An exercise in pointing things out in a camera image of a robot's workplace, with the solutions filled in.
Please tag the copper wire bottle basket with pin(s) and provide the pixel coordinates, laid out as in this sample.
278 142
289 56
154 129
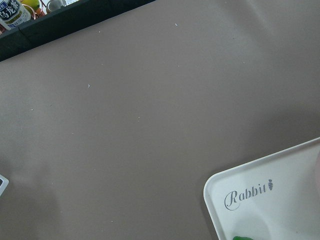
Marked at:
16 12

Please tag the cream plastic tray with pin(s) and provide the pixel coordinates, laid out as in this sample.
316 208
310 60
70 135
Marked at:
271 198

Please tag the green lime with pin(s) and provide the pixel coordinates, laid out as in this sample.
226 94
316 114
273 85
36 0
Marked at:
241 238

